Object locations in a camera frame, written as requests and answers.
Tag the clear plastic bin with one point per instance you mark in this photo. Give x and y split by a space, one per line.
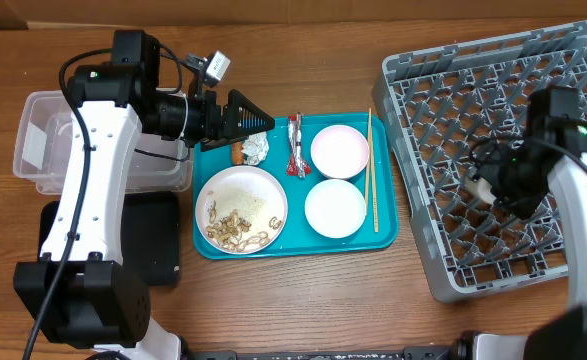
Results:
44 141

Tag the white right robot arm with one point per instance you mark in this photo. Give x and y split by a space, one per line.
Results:
515 173

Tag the pink bowl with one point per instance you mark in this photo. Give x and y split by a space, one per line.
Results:
340 152

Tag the black tray bin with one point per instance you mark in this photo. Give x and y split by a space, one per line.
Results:
141 232

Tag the orange carrot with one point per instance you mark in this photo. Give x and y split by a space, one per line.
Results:
237 156

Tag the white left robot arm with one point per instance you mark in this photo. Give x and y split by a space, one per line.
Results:
77 290

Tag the crumpled foil ball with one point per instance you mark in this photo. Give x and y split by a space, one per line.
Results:
255 149

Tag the white plate with food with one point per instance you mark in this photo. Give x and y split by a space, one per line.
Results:
241 210

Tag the white bowl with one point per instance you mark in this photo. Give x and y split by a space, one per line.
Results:
335 208

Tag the white plastic cup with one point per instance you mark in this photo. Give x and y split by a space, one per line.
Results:
480 189

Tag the red snack wrapper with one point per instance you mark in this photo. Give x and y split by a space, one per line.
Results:
297 165

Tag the grey dishwasher rack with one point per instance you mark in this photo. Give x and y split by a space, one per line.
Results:
435 104

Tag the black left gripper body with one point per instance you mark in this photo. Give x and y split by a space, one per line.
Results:
201 126

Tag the teal plastic tray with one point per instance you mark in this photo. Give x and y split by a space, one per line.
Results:
298 237

